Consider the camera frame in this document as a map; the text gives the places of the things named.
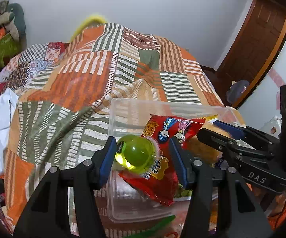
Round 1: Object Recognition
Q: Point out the yellow foam tube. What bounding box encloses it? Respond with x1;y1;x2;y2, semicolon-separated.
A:
70;15;107;41

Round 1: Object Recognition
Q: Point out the green gift bag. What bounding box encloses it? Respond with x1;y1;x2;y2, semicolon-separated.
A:
0;33;18;70

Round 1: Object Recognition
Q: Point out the golden fried snack bag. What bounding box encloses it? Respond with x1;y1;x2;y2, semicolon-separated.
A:
188;121;230;165

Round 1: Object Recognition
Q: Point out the red snack packet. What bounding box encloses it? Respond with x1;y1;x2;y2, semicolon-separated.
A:
118;114;206;207

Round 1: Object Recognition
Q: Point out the striped orange green quilt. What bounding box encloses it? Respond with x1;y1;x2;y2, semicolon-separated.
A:
4;23;245;238

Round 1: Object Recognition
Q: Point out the brown wooden door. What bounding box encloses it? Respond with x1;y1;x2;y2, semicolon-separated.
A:
216;0;286;97

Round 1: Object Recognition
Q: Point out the green jelly cup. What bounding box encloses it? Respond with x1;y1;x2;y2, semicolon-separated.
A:
113;135;162;175

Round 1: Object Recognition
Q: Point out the checkered patchwork blanket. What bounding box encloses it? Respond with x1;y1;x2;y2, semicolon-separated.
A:
0;42;72;100

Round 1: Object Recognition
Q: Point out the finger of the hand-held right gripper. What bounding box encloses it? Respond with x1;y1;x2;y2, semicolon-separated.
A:
197;127;274;166
214;120;280;152

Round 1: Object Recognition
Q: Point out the clear plastic container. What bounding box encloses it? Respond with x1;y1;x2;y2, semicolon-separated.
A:
106;98;245;224

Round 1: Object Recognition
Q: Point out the grey cloth bundle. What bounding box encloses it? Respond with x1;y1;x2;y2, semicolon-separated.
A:
227;80;250;105

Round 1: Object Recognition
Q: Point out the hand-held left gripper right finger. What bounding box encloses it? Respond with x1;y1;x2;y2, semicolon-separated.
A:
169;136;273;238

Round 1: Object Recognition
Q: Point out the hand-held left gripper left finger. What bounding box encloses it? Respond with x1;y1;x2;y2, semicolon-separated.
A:
13;136;117;238

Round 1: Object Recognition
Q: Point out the green snack packet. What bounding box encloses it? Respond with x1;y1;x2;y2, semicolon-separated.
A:
123;214;177;238

